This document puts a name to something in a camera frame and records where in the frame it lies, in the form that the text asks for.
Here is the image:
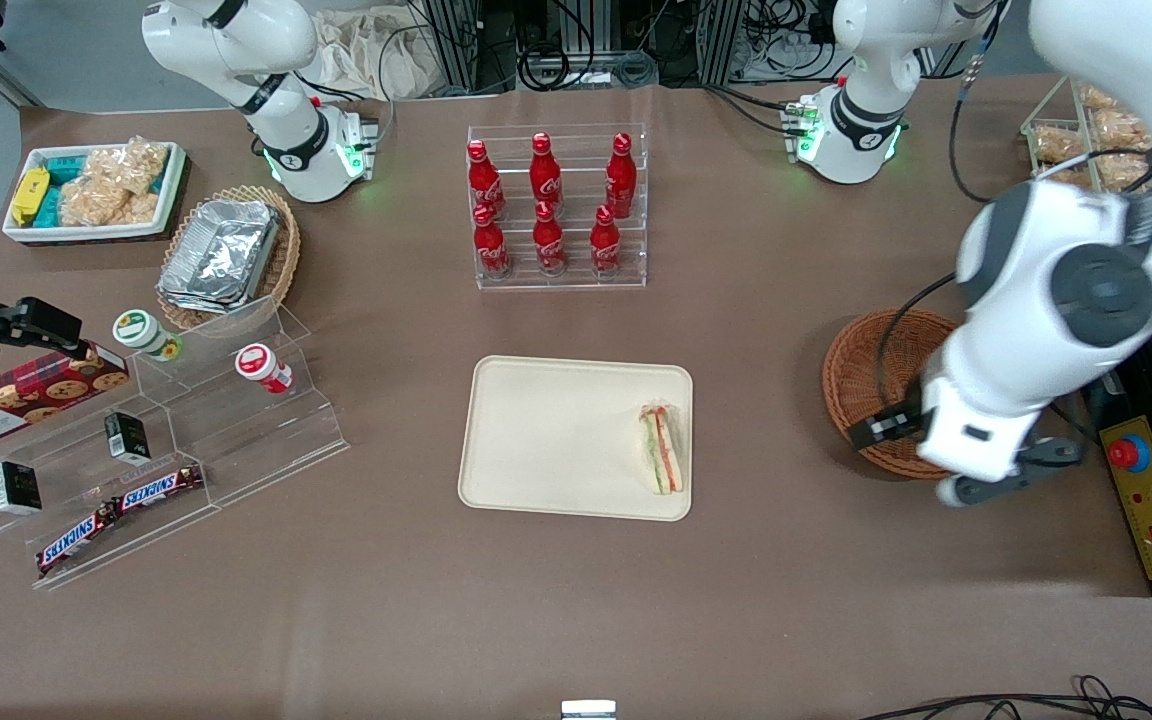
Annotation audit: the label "red cookie box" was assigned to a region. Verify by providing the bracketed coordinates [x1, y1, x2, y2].
[0, 343, 130, 450]

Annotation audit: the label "clear acrylic step shelf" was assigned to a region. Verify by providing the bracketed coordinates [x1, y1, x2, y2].
[0, 295, 350, 591]

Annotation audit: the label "stack of foil trays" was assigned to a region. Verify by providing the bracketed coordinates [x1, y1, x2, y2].
[158, 198, 282, 316]

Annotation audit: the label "triangle sandwich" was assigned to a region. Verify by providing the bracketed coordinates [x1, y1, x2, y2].
[636, 402, 685, 496]

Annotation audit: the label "oval tan wicker basket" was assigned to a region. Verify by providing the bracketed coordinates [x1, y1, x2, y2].
[156, 184, 302, 333]

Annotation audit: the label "white wire basket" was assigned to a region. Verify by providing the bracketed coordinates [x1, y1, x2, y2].
[1021, 75, 1152, 196]

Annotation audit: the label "clear bag rice crackers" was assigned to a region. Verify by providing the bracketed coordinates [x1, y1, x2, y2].
[56, 175, 161, 228]
[86, 137, 172, 196]

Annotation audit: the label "snickers chocolate bar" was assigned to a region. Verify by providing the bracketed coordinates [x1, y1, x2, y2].
[112, 464, 205, 513]
[36, 503, 122, 578]

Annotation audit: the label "red cola bottle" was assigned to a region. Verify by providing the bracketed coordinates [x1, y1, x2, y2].
[529, 131, 564, 216]
[466, 139, 507, 221]
[532, 200, 568, 277]
[605, 132, 638, 219]
[590, 204, 623, 277]
[472, 203, 512, 279]

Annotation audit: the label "small black box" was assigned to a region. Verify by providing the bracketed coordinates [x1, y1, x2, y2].
[104, 411, 151, 465]
[0, 460, 43, 516]

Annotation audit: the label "cream plastic tray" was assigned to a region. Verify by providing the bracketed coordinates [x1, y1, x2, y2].
[457, 355, 695, 523]

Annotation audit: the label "clear acrylic bottle rack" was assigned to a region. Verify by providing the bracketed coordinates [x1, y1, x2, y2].
[466, 122, 649, 292]

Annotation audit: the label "round brown wicker basket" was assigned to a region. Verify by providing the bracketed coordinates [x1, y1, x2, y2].
[822, 307, 967, 481]

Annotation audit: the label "black floor cables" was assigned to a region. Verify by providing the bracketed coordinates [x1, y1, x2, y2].
[861, 675, 1152, 720]

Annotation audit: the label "aluminium frame post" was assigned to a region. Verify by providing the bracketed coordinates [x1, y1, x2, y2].
[701, 0, 745, 83]
[423, 0, 482, 96]

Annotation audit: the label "yellow snack packet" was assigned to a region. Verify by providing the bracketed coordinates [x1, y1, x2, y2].
[11, 167, 52, 227]

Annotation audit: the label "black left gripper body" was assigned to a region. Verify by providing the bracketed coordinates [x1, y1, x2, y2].
[851, 408, 927, 448]

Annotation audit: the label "white rectangular bin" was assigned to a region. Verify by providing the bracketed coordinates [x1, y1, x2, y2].
[2, 141, 192, 246]

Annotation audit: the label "beige cloth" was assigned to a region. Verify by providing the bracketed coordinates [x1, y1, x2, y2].
[311, 8, 442, 101]

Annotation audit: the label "red lid white cup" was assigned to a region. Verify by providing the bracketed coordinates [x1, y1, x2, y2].
[235, 343, 294, 394]

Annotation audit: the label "green lid white cup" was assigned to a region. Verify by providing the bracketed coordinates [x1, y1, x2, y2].
[113, 309, 184, 363]

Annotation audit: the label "black yellow control box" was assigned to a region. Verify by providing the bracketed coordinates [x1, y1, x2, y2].
[1076, 340, 1152, 598]

